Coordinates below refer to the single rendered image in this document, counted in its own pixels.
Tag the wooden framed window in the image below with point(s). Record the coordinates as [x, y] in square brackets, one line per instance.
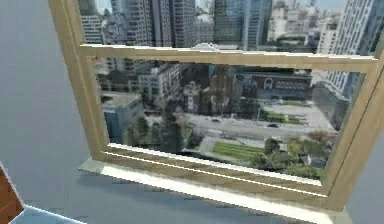
[87, 100]

